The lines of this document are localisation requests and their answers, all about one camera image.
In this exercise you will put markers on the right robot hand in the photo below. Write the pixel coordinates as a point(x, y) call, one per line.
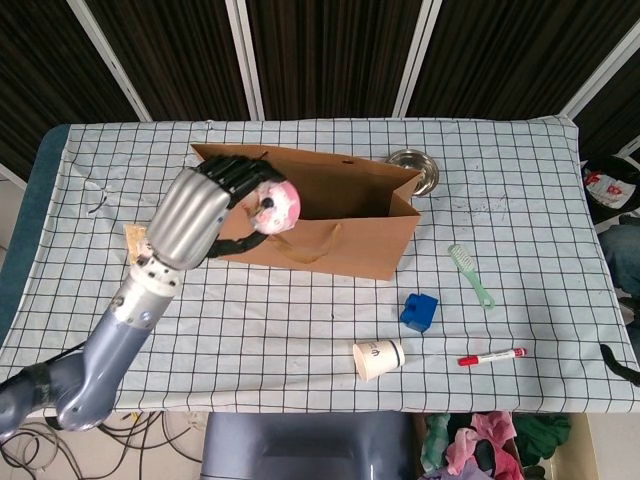
point(627, 372)

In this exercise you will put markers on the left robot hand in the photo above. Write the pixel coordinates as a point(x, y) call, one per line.
point(187, 215)

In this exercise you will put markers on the beige snack packet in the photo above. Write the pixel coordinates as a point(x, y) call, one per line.
point(134, 240)

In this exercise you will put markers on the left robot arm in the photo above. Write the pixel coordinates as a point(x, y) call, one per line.
point(120, 330)

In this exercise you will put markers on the brown paper bag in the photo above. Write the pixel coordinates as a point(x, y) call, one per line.
point(375, 245)

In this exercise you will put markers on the cardboard box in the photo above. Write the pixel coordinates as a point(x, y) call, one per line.
point(580, 440)

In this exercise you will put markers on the dark green cloth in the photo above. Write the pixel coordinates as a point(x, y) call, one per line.
point(542, 432)

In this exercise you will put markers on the blue jeans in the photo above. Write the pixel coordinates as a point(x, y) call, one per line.
point(622, 255)

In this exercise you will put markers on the red white marker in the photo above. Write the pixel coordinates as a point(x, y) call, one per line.
point(492, 356)

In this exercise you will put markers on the checkered tablecloth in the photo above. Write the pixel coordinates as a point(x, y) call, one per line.
point(310, 320)

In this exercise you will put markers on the pink cloth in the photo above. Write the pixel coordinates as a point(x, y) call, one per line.
point(480, 445)

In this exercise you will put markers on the green brush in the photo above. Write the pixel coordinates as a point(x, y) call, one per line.
point(462, 262)

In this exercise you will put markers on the teal cloth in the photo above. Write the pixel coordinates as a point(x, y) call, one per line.
point(435, 440)

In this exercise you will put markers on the blue building block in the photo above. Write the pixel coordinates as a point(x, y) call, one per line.
point(420, 312)

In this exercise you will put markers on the white paper cup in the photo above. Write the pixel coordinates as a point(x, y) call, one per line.
point(377, 357)

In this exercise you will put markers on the steel bowl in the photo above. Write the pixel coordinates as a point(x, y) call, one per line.
point(425, 175)

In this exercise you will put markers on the grey-blue robot torso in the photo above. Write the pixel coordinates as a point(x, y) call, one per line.
point(305, 445)

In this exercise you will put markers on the white partition post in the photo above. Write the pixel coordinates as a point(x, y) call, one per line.
point(245, 60)
point(114, 60)
point(605, 75)
point(416, 60)

